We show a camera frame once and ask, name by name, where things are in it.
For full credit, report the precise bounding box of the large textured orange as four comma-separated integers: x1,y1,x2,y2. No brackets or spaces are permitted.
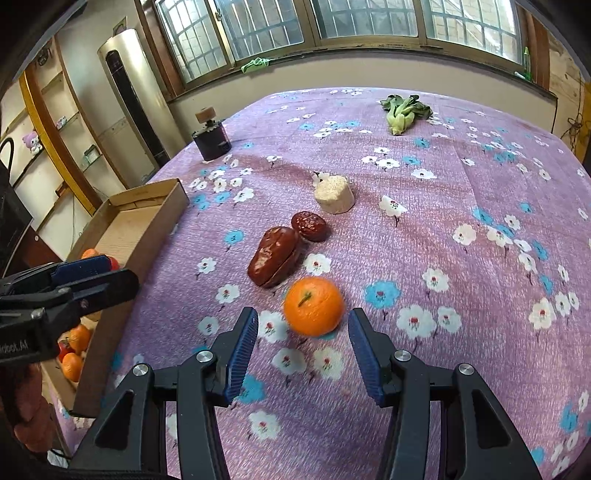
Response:
67,323,92,355

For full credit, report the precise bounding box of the small smooth orange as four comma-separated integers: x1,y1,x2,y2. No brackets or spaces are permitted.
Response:
61,352,84,383

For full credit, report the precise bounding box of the red cherry tomato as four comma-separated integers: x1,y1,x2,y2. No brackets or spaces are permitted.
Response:
108,256,120,271

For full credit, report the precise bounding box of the person's left hand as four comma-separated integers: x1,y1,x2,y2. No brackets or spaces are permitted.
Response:
14,364,54,453

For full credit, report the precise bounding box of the tiny orange near greens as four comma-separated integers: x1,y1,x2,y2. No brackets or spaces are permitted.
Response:
81,248,99,259

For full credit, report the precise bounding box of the black television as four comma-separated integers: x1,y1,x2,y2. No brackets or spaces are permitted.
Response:
0,137,32,276

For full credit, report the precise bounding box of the shallow cardboard box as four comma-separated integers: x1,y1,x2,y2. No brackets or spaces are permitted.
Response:
42,179,188,417

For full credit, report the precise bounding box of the pink plush toy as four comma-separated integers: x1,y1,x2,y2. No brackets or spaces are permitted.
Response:
22,130,43,155

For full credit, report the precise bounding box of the tall standing air conditioner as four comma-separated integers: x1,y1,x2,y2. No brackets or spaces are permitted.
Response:
97,29,186,186

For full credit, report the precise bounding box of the black grinder jar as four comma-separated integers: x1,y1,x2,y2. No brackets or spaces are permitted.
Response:
191,107,231,162

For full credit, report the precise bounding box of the purple floral tablecloth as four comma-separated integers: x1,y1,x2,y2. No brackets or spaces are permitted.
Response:
55,87,591,480

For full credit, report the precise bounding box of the large red date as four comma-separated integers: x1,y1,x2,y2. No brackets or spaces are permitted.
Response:
247,226,301,289

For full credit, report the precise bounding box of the small round red date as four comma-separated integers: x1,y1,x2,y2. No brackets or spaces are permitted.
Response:
291,211,329,242

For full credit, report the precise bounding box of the beige cylinder cake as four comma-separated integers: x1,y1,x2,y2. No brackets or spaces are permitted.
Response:
315,175,356,215

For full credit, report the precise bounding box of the green cloth on sill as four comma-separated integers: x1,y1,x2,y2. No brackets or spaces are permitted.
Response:
240,57,270,75

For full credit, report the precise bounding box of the green bok choy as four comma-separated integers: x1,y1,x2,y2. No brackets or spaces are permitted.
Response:
380,94,433,136

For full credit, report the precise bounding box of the green bottle on sill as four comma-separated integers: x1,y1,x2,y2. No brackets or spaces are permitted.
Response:
523,47,532,81

